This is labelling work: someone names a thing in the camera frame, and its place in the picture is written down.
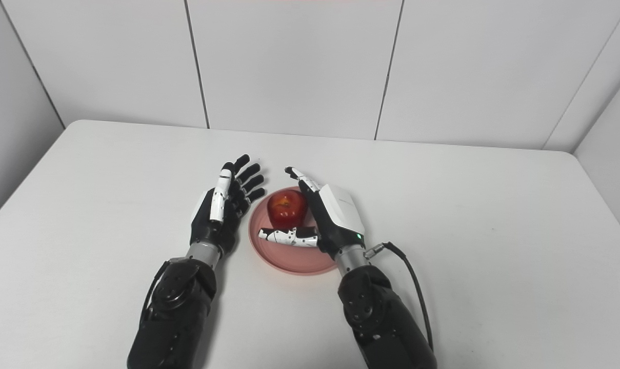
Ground red apple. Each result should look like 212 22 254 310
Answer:
267 188 309 230

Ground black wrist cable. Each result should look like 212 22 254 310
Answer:
139 260 169 323
364 242 434 352

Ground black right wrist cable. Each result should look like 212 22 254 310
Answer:
364 242 434 352

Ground pink round plate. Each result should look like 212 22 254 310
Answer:
248 186 341 276

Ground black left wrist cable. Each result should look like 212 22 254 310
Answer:
139 260 169 323

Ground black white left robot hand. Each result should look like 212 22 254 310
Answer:
189 154 267 257

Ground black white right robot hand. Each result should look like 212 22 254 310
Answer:
257 166 367 261

